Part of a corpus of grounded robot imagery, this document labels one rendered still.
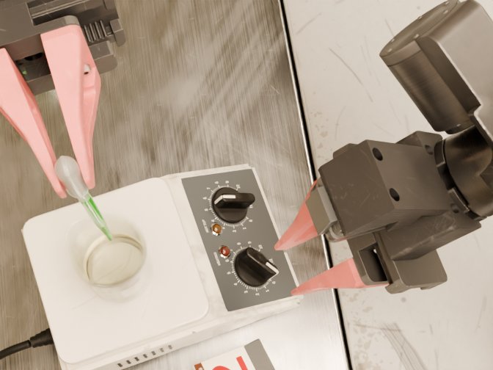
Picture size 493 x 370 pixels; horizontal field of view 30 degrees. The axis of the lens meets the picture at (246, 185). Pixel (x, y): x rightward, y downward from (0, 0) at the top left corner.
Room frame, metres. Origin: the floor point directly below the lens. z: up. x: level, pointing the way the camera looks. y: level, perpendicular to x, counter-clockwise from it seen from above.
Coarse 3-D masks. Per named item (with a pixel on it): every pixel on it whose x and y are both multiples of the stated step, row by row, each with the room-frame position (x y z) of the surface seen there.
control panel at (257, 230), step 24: (192, 192) 0.22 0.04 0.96; (240, 192) 0.23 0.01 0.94; (216, 216) 0.20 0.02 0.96; (264, 216) 0.21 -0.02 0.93; (216, 240) 0.18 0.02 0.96; (240, 240) 0.19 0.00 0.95; (264, 240) 0.19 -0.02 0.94; (216, 264) 0.16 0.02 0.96; (240, 288) 0.14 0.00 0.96; (264, 288) 0.15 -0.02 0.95; (288, 288) 0.15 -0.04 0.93
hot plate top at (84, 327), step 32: (128, 192) 0.21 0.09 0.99; (160, 192) 0.21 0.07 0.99; (32, 224) 0.19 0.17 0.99; (64, 224) 0.19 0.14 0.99; (160, 224) 0.19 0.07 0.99; (32, 256) 0.16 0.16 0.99; (64, 256) 0.16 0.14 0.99; (160, 256) 0.16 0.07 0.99; (192, 256) 0.16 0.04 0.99; (64, 288) 0.14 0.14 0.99; (160, 288) 0.14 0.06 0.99; (192, 288) 0.14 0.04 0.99; (64, 320) 0.11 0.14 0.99; (96, 320) 0.11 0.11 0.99; (128, 320) 0.11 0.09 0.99; (160, 320) 0.11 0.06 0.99; (192, 320) 0.11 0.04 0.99; (64, 352) 0.09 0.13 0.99; (96, 352) 0.09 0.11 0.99
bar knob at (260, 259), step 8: (248, 248) 0.17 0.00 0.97; (240, 256) 0.17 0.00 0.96; (248, 256) 0.17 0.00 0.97; (256, 256) 0.17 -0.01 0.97; (264, 256) 0.17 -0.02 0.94; (240, 264) 0.16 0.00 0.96; (248, 264) 0.16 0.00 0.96; (256, 264) 0.16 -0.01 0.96; (264, 264) 0.16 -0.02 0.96; (272, 264) 0.16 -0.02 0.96; (240, 272) 0.16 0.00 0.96; (248, 272) 0.16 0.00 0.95; (256, 272) 0.16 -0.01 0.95; (264, 272) 0.16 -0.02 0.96; (272, 272) 0.16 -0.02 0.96; (248, 280) 0.15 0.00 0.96; (256, 280) 0.15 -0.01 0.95; (264, 280) 0.15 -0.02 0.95
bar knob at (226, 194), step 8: (216, 192) 0.22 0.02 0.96; (224, 192) 0.22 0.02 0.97; (232, 192) 0.22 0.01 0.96; (216, 200) 0.21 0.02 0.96; (224, 200) 0.21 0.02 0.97; (232, 200) 0.21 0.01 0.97; (240, 200) 0.22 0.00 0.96; (248, 200) 0.22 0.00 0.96; (216, 208) 0.21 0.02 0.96; (224, 208) 0.21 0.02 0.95; (232, 208) 0.21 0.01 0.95; (240, 208) 0.21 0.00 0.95; (224, 216) 0.20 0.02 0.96; (232, 216) 0.20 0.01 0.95; (240, 216) 0.21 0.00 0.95
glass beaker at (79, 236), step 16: (80, 224) 0.17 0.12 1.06; (112, 224) 0.17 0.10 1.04; (128, 224) 0.17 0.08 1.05; (80, 240) 0.16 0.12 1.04; (144, 240) 0.16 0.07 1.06; (80, 256) 0.15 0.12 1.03; (144, 256) 0.15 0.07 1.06; (80, 272) 0.13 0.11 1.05; (144, 272) 0.14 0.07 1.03; (96, 288) 0.13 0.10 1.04; (112, 288) 0.12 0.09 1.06; (128, 288) 0.13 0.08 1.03; (144, 288) 0.13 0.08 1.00
